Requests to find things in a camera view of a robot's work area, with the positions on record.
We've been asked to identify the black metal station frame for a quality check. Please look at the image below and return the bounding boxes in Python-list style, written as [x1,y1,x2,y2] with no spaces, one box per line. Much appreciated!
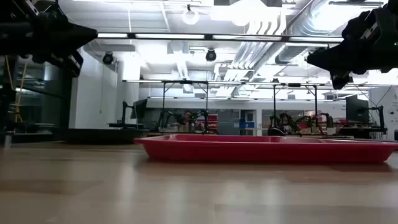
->
[160,80,210,135]
[272,82,319,135]

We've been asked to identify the large black monitor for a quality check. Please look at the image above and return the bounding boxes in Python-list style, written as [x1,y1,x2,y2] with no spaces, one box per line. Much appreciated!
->
[345,94,370,124]

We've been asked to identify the person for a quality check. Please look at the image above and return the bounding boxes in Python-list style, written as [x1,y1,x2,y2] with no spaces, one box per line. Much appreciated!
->
[182,110,194,131]

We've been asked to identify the white globe lamp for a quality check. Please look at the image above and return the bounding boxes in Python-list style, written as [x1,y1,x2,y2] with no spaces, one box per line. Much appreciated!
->
[182,4,200,26]

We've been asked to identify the black desk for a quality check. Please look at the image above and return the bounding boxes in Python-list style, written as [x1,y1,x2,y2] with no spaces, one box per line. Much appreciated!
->
[337,126,389,138]
[108,122,146,130]

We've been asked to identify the black monitor on stand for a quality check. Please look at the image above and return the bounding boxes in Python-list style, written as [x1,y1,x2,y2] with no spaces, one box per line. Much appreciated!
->
[121,98,149,129]

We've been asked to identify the silver ventilation duct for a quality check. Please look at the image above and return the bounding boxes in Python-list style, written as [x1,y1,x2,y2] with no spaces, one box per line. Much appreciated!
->
[275,0,346,65]

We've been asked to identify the dark glass partition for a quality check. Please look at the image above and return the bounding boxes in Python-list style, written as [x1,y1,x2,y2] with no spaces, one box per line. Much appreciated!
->
[0,55,75,135]

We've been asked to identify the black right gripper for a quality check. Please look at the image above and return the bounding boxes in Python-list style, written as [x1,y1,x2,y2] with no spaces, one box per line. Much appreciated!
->
[305,0,398,91]

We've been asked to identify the black frame beam with lights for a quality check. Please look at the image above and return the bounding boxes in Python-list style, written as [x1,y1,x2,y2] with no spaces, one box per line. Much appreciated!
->
[96,32,344,44]

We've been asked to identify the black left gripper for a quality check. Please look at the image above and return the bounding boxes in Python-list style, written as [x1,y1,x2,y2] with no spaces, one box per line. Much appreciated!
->
[0,0,99,78]

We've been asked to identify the red storage boxes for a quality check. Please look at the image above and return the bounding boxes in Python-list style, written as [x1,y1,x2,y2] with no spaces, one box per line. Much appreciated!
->
[195,114,219,132]

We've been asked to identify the red plastic tray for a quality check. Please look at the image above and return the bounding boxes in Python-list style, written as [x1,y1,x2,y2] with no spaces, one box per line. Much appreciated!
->
[134,134,398,164]

